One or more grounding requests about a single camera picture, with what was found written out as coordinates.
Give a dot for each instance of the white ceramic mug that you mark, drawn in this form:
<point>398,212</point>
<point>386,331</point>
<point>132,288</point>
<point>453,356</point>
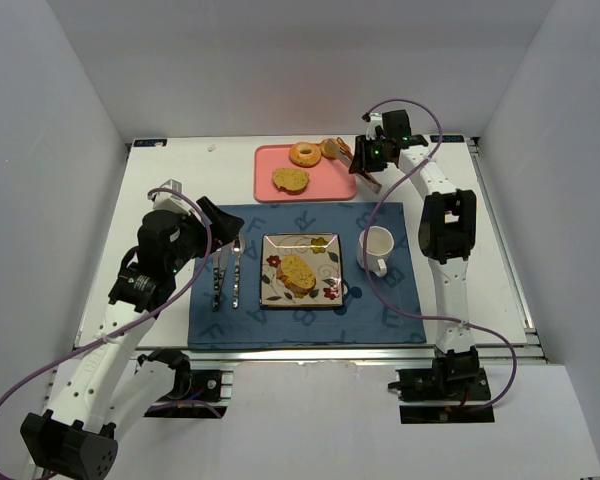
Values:
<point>378,244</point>

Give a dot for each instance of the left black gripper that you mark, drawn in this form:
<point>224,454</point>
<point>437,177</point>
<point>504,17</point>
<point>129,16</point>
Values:
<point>208,226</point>

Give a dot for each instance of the silver knife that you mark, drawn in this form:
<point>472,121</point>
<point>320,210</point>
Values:
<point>225,251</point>

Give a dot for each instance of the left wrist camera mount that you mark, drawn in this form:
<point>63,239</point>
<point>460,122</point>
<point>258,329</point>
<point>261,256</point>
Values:
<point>163,200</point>

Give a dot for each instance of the left blue table label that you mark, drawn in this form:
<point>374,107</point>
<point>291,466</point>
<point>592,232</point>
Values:
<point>149,143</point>

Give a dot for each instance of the silver spoon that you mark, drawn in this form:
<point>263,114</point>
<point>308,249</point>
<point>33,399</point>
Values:
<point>238,250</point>

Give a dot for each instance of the herb bread slice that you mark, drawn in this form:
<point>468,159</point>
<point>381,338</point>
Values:
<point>296,275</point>
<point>290,180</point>

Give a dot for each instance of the blue letter placemat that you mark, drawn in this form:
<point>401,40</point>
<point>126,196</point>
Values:
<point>382,311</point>

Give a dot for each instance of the sesame bagel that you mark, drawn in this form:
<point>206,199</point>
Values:
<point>305,154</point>

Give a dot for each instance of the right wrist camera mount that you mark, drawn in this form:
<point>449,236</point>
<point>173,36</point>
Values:
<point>374,126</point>

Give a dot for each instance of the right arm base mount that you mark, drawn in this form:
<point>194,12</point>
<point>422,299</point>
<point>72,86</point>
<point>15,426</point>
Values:
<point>423,402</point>

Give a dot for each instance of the blue table label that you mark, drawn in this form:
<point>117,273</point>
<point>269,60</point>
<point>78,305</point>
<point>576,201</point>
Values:
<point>449,138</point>
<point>149,143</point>

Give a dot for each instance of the round bread roll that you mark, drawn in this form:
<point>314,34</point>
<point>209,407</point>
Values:
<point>330,148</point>

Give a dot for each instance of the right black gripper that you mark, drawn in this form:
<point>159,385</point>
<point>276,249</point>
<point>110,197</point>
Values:
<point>362,160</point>

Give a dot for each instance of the square floral plate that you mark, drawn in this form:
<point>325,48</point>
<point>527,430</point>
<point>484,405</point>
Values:
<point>322,252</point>

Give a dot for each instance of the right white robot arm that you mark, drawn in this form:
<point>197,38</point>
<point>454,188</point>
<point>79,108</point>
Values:
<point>446,233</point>

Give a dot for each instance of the pink serving tray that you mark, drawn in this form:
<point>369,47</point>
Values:
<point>329,180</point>

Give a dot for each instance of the silver fork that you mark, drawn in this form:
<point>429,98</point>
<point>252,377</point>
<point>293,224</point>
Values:
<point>216,280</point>

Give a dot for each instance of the right blue table label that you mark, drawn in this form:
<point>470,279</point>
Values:
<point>449,138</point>

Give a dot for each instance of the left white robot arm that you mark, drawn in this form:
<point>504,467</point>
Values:
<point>78,434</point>

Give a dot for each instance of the metal serving tongs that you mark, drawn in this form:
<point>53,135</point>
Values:
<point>347,158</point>

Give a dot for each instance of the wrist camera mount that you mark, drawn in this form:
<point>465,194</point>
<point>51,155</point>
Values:
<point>374,126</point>
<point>163,200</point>

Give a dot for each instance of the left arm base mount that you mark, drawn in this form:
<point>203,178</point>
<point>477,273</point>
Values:
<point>199,393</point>

